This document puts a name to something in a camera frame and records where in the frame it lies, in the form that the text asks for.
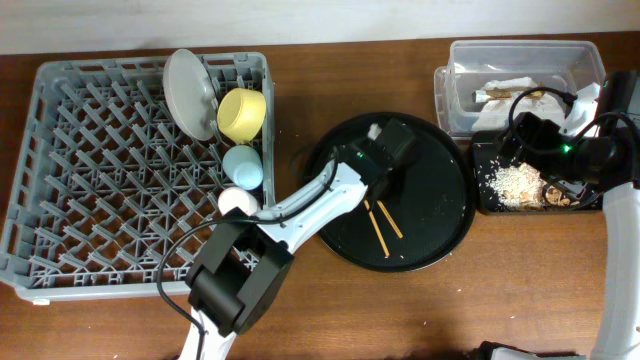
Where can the black rectangular tray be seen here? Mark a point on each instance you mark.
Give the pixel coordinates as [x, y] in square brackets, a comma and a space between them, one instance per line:
[485, 159]

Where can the clear plastic bin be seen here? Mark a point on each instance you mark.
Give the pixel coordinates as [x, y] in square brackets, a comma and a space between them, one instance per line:
[476, 67]

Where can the yellow plastic bowl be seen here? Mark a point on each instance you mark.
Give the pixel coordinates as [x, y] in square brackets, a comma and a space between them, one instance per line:
[241, 114]

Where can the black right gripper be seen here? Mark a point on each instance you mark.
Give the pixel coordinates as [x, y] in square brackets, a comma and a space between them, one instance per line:
[544, 131]

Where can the food scraps pile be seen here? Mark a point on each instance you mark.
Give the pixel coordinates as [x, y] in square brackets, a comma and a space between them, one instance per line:
[520, 188]

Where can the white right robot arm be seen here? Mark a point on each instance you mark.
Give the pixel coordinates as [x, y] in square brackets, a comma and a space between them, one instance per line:
[605, 155]

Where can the white napkin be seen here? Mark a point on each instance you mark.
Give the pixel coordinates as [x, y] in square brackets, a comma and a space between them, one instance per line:
[570, 119]

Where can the pink plastic cup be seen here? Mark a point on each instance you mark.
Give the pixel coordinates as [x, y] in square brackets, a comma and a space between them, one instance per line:
[235, 197]

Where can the light blue plastic cup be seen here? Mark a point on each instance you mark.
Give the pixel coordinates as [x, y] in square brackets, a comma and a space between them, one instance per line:
[243, 167]

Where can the grey dishwasher rack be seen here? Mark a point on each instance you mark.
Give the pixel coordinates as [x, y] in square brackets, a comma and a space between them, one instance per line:
[107, 188]

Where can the round black tray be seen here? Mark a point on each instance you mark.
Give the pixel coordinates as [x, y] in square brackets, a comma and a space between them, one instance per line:
[432, 200]

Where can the white round plate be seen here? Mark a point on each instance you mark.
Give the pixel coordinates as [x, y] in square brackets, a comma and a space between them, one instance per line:
[189, 93]

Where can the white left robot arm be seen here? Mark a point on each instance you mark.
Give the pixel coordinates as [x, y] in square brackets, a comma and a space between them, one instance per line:
[239, 271]

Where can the wooden chopstick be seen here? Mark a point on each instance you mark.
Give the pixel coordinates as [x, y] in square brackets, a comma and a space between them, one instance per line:
[377, 229]
[390, 219]

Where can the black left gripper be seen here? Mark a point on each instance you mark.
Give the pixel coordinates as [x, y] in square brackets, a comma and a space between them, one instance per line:
[398, 164]

